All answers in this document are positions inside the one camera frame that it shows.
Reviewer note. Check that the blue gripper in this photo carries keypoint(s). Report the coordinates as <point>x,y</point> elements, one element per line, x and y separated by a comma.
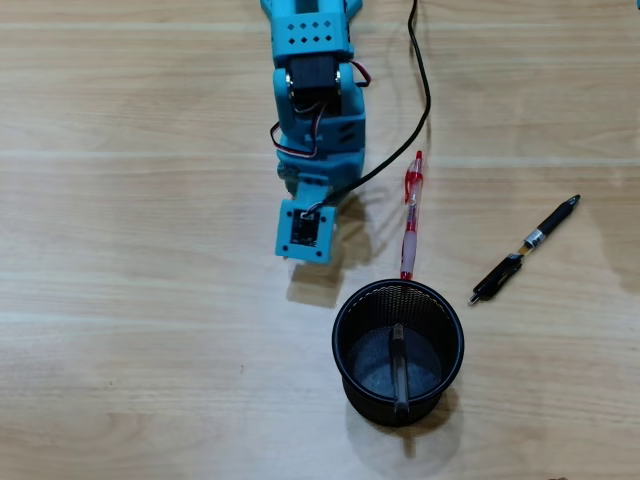
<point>286,178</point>

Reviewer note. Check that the red retractable pen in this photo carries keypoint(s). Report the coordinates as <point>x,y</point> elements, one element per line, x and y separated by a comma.
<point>411,240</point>

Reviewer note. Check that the clear stick pen black cap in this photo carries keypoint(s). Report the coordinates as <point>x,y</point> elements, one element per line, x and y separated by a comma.
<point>399,370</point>

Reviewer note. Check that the black retractable pen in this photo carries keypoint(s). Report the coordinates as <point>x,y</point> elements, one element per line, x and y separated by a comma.
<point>545,230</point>

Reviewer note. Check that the black mesh pen holder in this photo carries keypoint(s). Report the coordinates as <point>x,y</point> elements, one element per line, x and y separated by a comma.
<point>430,370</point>

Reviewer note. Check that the blue wrist camera box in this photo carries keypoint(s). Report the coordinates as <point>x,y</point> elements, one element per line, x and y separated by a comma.
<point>305,250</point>

